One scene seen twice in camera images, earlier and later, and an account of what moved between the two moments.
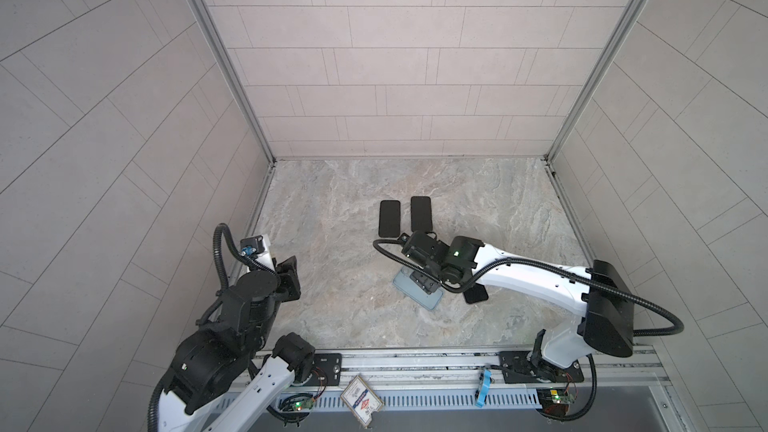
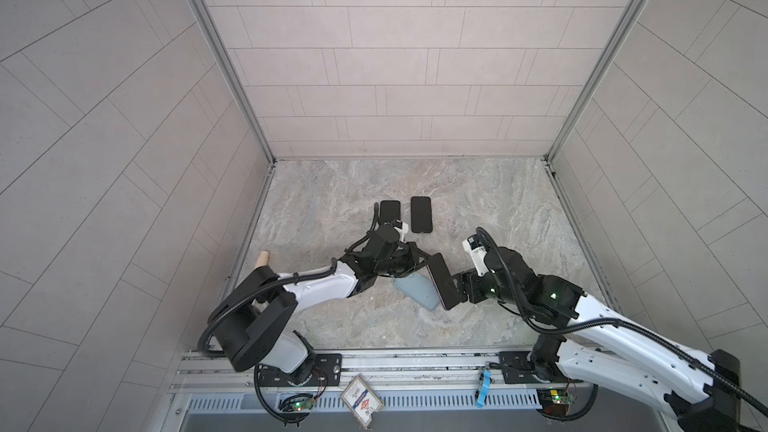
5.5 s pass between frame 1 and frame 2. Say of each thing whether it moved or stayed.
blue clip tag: stayed
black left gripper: moved
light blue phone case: stayed
